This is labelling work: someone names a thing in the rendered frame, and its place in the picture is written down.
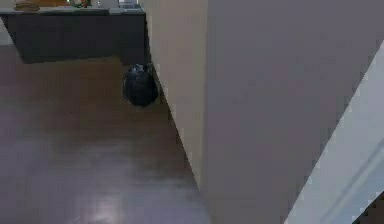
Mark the black round bin bag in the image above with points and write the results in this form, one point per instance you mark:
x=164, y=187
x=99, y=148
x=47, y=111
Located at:
x=140, y=86

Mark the grey box on counter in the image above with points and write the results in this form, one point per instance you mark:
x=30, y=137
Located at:
x=129, y=4

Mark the dark kitchen counter cabinet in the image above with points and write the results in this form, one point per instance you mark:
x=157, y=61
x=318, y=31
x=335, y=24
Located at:
x=76, y=36

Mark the green and red plant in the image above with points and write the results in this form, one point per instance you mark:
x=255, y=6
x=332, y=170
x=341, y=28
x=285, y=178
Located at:
x=80, y=3

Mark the white room door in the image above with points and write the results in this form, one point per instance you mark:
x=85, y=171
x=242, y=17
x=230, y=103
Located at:
x=346, y=160

